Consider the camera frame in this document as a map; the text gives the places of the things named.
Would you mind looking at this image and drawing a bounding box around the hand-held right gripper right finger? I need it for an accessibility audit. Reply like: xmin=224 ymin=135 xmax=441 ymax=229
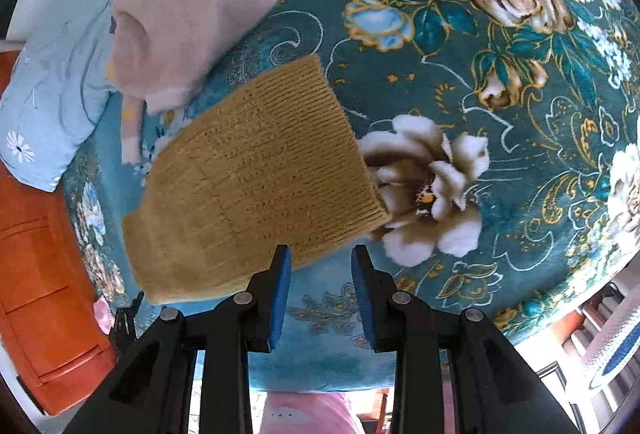
xmin=350 ymin=244 xmax=578 ymax=434

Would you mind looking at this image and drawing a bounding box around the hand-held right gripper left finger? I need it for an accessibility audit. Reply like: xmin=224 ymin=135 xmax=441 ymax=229
xmin=62 ymin=244 xmax=293 ymax=434

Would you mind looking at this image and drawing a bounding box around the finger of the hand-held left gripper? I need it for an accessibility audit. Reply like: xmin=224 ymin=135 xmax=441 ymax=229
xmin=109 ymin=291 xmax=145 ymax=355

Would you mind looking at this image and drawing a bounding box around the mustard yellow knitted sweater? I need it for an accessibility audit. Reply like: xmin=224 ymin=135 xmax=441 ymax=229
xmin=122 ymin=54 xmax=392 ymax=306

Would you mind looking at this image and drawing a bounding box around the orange wooden cabinet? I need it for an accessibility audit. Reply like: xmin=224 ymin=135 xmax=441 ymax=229
xmin=0 ymin=50 xmax=120 ymax=417

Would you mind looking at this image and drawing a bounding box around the pink clothing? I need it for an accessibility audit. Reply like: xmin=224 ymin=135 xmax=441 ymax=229
xmin=259 ymin=391 xmax=362 ymax=434

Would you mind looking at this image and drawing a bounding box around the teal floral blanket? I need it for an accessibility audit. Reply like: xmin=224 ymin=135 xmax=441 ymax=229
xmin=59 ymin=0 xmax=640 ymax=395

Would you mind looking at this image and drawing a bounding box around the light blue floral pillow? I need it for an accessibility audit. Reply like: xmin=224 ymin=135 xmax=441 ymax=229
xmin=0 ymin=4 xmax=126 ymax=193

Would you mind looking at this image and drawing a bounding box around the white and blue round cushion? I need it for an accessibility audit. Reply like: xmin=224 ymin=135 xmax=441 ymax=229
xmin=580 ymin=250 xmax=640 ymax=391

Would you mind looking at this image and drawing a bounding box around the pink fluffy garment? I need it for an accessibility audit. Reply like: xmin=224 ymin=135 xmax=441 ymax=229
xmin=105 ymin=0 xmax=286 ymax=165

